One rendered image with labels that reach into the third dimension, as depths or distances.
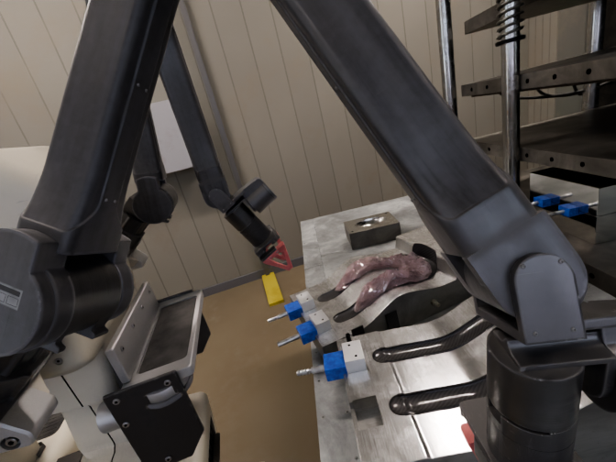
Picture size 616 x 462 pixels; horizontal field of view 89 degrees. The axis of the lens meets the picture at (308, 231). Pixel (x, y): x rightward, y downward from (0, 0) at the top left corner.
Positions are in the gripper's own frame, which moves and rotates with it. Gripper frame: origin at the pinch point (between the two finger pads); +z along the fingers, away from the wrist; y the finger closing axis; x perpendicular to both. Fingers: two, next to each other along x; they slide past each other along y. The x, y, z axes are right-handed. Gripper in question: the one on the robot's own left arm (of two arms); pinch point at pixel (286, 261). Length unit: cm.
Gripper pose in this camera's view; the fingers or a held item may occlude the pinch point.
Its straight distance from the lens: 82.6
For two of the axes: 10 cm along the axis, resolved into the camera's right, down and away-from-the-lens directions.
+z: 6.2, 6.8, 3.9
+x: -7.4, 6.8, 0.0
